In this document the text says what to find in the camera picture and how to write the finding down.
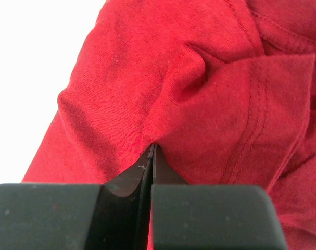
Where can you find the dark red t shirt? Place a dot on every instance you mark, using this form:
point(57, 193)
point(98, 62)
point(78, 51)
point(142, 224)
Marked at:
point(226, 88)

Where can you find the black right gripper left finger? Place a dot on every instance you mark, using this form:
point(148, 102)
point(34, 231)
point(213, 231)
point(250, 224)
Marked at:
point(114, 215)

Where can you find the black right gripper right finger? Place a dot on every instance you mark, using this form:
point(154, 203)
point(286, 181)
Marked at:
point(188, 216)

